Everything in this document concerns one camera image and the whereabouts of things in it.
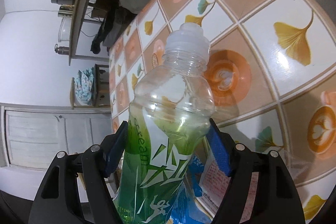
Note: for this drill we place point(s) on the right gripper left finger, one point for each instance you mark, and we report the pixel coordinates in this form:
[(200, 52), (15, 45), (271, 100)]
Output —
[(58, 197)]

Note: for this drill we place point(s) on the green label plastic bottle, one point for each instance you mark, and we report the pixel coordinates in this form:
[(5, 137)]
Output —
[(168, 117)]

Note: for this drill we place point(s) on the blue plastic wrapper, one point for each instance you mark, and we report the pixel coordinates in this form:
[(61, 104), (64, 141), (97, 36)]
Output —
[(185, 209)]

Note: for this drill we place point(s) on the white door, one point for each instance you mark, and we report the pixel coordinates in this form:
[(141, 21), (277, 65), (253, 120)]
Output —
[(30, 137)]

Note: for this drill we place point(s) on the floral cushion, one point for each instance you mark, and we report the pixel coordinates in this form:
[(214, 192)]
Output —
[(84, 83)]

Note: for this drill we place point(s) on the wooden chair with cushion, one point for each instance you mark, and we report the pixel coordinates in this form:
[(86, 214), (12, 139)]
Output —
[(100, 89)]

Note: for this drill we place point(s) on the metal water bottle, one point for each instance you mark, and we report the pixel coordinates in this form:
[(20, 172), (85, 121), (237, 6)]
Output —
[(62, 50)]

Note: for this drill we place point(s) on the clear plastic bowl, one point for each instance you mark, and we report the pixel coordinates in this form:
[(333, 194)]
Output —
[(64, 30)]

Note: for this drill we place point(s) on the patterned dining table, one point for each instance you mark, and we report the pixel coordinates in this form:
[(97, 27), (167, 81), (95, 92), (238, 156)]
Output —
[(272, 72)]

